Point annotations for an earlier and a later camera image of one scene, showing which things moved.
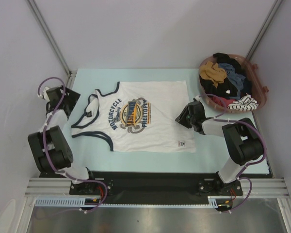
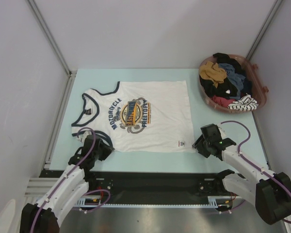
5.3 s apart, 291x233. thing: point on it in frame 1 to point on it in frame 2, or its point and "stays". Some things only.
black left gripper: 73,98 to 107,150
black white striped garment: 246,103 stays
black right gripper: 181,118 to 198,143
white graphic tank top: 146,116 stays
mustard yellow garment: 212,71 stays
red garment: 226,102 stays
